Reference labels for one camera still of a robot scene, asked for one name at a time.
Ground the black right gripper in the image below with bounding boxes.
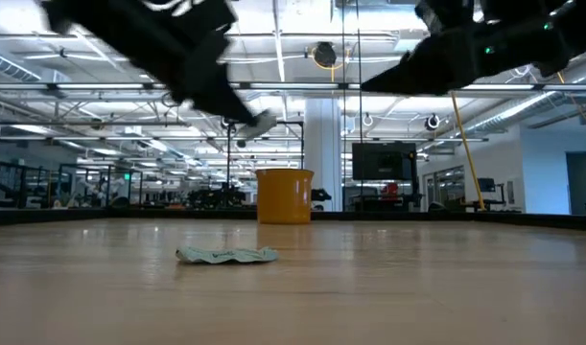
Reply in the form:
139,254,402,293
361,0,586,96

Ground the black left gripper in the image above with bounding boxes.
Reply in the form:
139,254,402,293
37,0,259,127

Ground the black monitor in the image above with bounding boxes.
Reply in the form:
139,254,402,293
352,142,417,182

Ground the white building column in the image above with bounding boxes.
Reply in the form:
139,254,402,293
304,98,344,213

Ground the amber plastic cup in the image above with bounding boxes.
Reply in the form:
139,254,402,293
255,168,316,226

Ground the yellow hanging cable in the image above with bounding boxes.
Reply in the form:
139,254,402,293
449,90,486,213

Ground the black power cable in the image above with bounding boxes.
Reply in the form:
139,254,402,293
357,0,363,212

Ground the hanging cable reel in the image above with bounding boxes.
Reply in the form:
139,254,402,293
313,41,340,68

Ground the black aluminium table frame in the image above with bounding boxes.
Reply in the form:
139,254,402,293
0,206,586,233

